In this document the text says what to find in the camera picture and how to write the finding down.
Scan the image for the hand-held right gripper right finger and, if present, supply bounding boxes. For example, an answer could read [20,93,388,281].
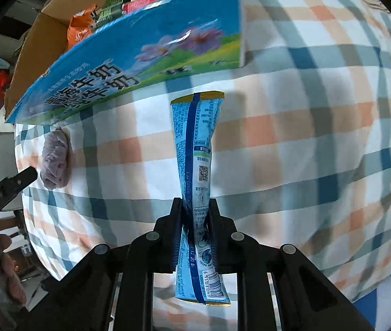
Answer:
[207,199,377,331]

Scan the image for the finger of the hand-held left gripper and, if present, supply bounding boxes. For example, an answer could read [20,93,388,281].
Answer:
[5,166,39,194]

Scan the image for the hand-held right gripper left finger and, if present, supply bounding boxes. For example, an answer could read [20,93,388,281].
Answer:
[40,197,184,331]

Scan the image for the long blue snack packet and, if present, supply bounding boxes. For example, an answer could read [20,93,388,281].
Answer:
[170,91,232,307]

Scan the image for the cardboard box with blue print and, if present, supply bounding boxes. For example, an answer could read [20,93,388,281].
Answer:
[4,0,247,127]

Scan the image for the person's left hand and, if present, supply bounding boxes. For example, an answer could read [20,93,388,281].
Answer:
[0,232,28,314]

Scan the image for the purple-grey plush cloth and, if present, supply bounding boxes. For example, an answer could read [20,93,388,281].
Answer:
[40,127,71,190]

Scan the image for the plaid blanket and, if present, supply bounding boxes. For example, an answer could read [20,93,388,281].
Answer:
[14,0,391,304]

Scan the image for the orange snack packet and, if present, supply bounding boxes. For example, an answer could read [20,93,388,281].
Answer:
[66,3,98,50]

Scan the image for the green snack packet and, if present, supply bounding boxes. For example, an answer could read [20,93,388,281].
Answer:
[95,0,131,25]

